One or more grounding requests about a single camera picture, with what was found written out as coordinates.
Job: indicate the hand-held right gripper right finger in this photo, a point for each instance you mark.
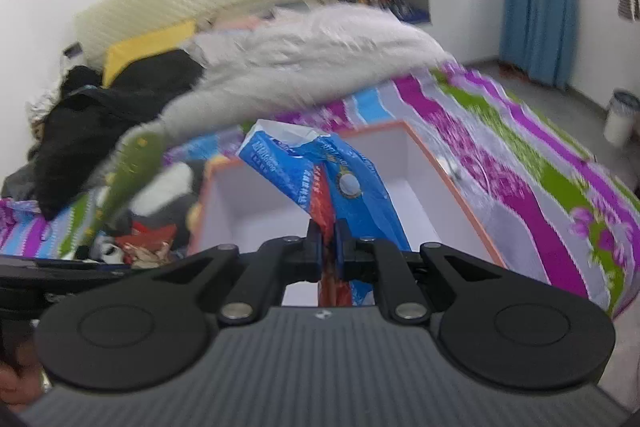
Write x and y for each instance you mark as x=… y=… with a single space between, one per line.
x=340 y=254

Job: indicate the orange cardboard box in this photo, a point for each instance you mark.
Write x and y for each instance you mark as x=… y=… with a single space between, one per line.
x=435 y=217

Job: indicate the grey duvet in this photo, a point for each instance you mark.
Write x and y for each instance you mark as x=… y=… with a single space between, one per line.
x=300 y=57

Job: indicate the yellow pillow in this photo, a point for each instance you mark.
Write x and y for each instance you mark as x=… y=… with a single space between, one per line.
x=145 y=44

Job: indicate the person's left hand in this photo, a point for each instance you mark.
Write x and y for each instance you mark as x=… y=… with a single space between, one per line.
x=20 y=387

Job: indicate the white trash bin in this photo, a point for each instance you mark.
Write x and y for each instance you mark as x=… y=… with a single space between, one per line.
x=620 y=119

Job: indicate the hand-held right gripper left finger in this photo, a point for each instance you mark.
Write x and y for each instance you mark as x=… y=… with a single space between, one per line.
x=314 y=252

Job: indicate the red patterned soft item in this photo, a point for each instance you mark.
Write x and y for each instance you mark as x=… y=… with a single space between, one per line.
x=147 y=244

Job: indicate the black clothing pile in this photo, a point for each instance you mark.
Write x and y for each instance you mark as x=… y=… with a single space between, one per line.
x=100 y=122

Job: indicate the white crumpled cloth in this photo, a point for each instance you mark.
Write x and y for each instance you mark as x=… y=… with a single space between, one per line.
x=42 y=107

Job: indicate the grey blanket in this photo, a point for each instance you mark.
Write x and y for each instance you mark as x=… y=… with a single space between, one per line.
x=17 y=184

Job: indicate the blue tissue packet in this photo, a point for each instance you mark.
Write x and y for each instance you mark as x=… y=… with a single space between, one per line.
x=350 y=172

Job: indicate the striped floral bedsheet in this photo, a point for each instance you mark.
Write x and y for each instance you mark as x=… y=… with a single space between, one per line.
x=500 y=147

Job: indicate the pink pillow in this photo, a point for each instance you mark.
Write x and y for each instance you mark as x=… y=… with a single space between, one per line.
x=240 y=19

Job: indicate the row of small shelf items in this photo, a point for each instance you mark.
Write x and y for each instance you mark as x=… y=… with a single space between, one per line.
x=395 y=2

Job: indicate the green plush stick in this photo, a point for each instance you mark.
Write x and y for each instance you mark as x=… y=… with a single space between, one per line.
x=131 y=162

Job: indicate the dark cloth on nightstand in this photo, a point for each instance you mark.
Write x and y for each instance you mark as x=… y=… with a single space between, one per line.
x=80 y=79

